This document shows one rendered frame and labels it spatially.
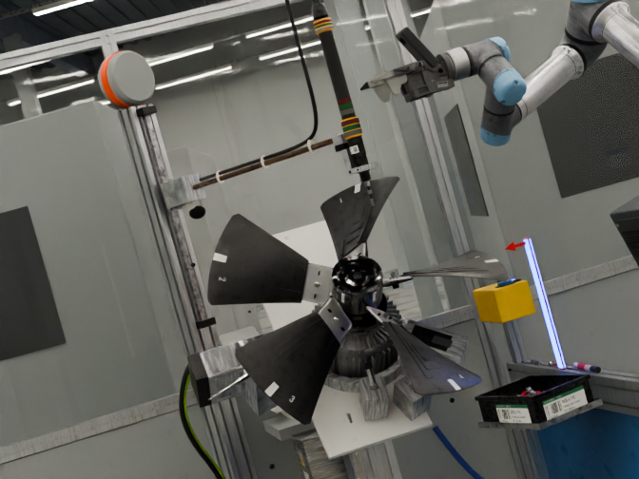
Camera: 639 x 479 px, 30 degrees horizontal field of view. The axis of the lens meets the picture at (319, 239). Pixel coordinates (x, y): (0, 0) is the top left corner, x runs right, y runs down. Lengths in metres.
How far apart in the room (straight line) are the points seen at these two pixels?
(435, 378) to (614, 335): 1.28
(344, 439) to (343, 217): 0.56
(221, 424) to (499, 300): 0.83
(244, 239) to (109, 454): 0.88
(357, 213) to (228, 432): 0.76
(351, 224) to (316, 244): 0.27
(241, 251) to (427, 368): 0.54
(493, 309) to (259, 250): 0.69
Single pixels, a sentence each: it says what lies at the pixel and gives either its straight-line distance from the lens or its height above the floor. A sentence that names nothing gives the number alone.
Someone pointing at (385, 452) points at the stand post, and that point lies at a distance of 2.92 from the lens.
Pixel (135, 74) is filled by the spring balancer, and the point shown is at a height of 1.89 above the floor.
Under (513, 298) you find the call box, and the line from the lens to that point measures 3.14.
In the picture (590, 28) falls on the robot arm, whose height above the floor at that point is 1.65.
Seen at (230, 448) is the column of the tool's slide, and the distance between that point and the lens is 3.31.
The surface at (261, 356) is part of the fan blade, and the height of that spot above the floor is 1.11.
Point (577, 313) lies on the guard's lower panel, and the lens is 3.75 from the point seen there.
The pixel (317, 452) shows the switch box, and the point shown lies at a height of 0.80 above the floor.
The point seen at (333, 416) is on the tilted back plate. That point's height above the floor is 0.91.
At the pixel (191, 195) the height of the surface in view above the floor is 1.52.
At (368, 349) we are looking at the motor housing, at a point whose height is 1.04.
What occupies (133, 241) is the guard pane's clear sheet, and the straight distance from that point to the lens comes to 3.42.
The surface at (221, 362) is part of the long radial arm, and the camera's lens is 2.80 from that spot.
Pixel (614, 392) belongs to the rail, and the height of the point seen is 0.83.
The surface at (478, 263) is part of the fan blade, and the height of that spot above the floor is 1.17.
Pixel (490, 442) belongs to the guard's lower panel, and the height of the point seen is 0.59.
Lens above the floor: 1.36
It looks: 1 degrees down
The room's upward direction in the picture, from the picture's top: 16 degrees counter-clockwise
